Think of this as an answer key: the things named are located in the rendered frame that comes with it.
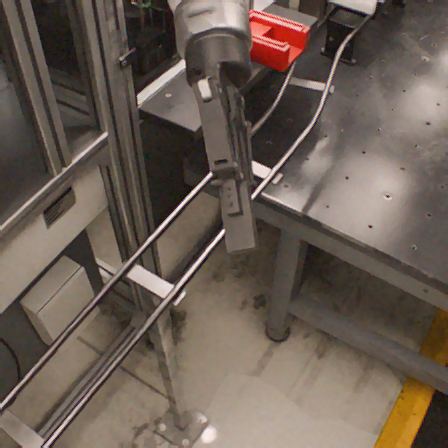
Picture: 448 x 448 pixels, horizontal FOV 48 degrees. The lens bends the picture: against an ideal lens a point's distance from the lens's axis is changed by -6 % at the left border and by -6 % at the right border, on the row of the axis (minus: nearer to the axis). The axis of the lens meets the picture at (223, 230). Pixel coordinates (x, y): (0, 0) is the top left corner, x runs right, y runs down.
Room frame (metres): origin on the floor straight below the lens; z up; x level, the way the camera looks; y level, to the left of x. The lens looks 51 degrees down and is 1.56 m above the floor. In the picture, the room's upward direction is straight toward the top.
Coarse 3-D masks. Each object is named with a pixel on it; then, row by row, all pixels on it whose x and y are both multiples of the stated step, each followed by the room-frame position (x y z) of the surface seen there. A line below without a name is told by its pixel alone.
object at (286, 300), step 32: (288, 224) 0.78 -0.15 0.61; (288, 256) 0.79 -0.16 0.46; (320, 256) 0.97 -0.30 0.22; (352, 256) 0.68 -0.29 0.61; (288, 288) 0.79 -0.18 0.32; (416, 288) 0.60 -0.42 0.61; (288, 320) 0.80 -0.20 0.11; (320, 320) 0.73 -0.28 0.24; (352, 320) 0.72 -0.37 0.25; (384, 352) 0.62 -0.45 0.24; (416, 352) 0.61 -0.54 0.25
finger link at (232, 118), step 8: (232, 88) 0.47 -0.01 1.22; (232, 96) 0.46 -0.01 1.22; (232, 104) 0.45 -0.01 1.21; (232, 112) 0.44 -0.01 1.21; (232, 120) 0.43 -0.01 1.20; (232, 128) 0.42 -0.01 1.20; (232, 136) 0.42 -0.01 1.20; (232, 144) 0.41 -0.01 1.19; (224, 160) 0.39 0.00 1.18; (240, 160) 0.40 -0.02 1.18; (240, 168) 0.39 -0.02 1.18; (240, 176) 0.38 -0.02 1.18; (216, 184) 0.38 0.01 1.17
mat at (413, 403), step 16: (432, 336) 0.78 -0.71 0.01; (432, 352) 0.72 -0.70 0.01; (416, 384) 0.61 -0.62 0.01; (400, 400) 0.56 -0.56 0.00; (416, 400) 0.55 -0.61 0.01; (432, 400) 0.55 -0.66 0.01; (400, 416) 0.50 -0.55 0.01; (416, 416) 0.50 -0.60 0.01; (432, 416) 0.50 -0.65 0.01; (384, 432) 0.46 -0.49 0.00; (400, 432) 0.45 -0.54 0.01; (416, 432) 0.45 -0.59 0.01; (432, 432) 0.44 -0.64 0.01
